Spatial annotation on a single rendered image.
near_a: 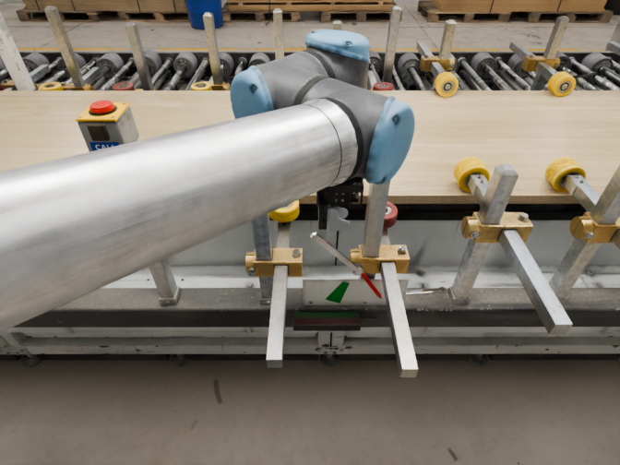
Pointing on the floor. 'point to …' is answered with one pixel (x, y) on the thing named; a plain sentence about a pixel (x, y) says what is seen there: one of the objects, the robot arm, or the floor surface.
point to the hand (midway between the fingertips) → (320, 232)
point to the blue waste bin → (204, 12)
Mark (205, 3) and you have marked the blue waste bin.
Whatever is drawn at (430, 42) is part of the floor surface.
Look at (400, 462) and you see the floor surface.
